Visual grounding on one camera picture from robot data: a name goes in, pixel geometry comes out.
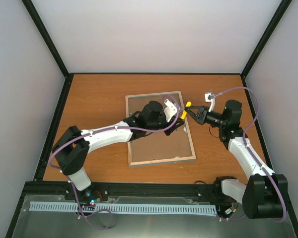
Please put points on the yellow handled screwdriver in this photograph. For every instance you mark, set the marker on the yellow handled screwdriver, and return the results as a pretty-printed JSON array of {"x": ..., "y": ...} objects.
[{"x": 184, "y": 114}]

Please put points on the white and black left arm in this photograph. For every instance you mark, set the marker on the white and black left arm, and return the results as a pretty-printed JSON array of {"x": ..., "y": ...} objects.
[{"x": 71, "y": 150}]

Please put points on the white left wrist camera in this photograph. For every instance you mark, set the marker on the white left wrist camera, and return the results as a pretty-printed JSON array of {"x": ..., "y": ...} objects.
[{"x": 170, "y": 109}]

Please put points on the light blue slotted cable duct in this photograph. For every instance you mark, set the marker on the light blue slotted cable duct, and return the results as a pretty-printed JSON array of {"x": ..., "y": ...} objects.
[{"x": 130, "y": 209}]

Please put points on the black enclosure frame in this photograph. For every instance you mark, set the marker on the black enclosure frame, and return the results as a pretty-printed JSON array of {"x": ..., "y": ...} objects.
[{"x": 12, "y": 230}]

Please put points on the blue wooden picture frame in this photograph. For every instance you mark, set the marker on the blue wooden picture frame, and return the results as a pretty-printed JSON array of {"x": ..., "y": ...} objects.
[{"x": 159, "y": 148}]

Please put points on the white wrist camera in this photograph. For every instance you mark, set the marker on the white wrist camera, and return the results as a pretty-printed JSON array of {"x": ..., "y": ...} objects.
[
  {"x": 210, "y": 98},
  {"x": 170, "y": 109}
]

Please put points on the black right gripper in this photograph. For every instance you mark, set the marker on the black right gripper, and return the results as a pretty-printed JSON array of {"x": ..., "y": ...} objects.
[{"x": 200, "y": 116}]

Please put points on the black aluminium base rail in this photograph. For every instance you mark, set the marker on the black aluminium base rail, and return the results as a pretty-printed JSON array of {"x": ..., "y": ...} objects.
[{"x": 200, "y": 192}]

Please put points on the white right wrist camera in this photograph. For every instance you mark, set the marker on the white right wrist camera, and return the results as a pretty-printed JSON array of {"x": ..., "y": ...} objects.
[{"x": 210, "y": 98}]

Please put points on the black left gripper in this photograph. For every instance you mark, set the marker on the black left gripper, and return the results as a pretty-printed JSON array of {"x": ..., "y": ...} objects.
[{"x": 172, "y": 126}]

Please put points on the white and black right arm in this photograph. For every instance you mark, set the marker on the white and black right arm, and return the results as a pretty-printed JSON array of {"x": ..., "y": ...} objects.
[{"x": 263, "y": 195}]

